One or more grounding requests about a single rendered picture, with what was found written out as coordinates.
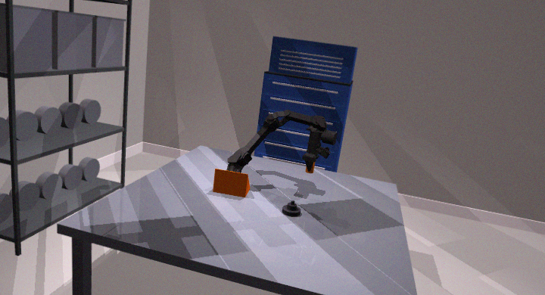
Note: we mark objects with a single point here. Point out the dark round pedestal with short shaft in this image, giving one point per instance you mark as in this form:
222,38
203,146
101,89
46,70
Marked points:
291,209

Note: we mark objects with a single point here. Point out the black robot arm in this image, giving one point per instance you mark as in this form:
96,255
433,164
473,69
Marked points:
318,131

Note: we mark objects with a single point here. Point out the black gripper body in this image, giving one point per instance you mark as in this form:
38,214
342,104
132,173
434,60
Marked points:
311,151

